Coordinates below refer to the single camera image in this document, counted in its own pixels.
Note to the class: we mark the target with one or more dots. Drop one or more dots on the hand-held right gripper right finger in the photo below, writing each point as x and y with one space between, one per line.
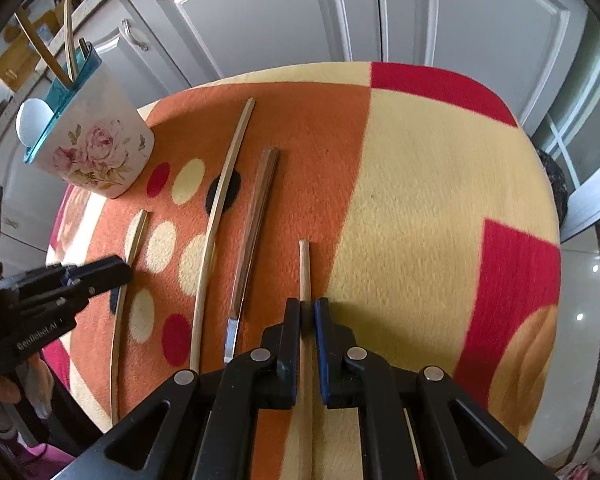
322 345

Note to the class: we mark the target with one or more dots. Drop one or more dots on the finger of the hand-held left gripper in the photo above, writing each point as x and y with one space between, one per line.
105 270
55 302

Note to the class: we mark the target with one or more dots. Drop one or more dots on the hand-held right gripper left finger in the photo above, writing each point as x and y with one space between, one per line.
291 360

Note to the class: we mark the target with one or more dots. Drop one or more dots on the light wooden chopstick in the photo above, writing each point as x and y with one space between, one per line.
68 35
305 270
40 47
220 195
117 340

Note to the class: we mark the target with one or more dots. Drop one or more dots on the floral utensil holder teal rim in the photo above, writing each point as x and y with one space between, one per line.
100 150

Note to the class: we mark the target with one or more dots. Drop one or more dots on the dark brown metal-tipped chopstick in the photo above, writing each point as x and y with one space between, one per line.
257 210
84 52

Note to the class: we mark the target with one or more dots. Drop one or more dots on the person's left hand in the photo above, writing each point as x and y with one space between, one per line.
10 390

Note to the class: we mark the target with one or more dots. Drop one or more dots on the white cabinet door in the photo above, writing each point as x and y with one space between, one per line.
480 20
110 35
25 195
260 15

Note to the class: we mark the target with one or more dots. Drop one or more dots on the pink cloth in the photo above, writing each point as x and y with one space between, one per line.
50 456

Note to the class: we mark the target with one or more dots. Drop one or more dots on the orange red printed blanket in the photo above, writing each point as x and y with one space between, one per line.
430 185

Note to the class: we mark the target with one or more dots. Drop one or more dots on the wooden cutting board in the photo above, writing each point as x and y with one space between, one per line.
10 67

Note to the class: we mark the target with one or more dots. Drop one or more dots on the dark speckled object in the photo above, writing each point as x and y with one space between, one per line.
552 185

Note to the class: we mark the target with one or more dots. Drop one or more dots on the white framed glass door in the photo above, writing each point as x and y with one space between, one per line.
580 125

